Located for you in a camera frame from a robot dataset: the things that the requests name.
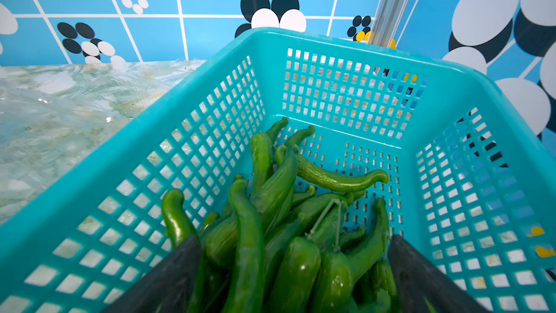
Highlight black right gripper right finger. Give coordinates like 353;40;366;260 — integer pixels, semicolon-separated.
387;235;486;312

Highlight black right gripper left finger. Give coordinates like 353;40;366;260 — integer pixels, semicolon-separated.
104;235;201;312

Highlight green peppers inside basket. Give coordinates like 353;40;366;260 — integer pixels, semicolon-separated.
158;118;401;312

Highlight teal plastic basket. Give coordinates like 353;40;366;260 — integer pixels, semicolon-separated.
1;28;555;312

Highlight aluminium corner post right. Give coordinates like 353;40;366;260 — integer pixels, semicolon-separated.
368;0;408;47

